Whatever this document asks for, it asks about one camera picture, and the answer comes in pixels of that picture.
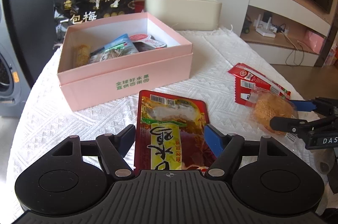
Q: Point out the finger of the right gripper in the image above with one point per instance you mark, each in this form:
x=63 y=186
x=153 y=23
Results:
x=303 y=104
x=299 y=127

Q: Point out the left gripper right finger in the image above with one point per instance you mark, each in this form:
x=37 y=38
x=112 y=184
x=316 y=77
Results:
x=227 y=150

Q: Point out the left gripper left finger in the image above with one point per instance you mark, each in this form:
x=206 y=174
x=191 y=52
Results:
x=113 y=148

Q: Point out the bread bun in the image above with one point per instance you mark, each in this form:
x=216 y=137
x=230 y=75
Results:
x=265 y=106

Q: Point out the red yellow meat packet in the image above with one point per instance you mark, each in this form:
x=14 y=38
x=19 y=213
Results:
x=170 y=133

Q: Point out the green clear snack packet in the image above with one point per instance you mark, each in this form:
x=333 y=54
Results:
x=112 y=53

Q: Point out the yellow noodle snack packet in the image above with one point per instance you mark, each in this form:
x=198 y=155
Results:
x=81 y=55

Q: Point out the blue snack packet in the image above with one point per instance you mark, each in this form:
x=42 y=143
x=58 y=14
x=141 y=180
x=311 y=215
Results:
x=123 y=45

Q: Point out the round red lid jelly cup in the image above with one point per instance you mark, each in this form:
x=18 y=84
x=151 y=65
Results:
x=146 y=42

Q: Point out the long red green snack packet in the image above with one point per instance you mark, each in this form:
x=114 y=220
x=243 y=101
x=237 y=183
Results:
x=262 y=82

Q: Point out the red flat snack packet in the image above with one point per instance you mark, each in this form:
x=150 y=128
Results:
x=243 y=89

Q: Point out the pink bag on shelf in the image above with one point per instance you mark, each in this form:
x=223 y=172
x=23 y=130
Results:
x=314 y=41

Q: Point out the pink cardboard box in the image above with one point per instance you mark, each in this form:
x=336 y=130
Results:
x=101 y=82

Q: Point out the white router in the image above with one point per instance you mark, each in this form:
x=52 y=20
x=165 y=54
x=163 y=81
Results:
x=263 y=26

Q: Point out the cream tissue box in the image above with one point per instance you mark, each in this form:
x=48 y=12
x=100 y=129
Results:
x=186 y=14

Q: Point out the black plum snack bag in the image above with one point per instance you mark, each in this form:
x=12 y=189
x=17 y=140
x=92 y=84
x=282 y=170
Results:
x=74 y=12

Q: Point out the white wall cabinet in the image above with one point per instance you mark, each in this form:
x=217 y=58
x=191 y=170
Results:
x=279 y=50

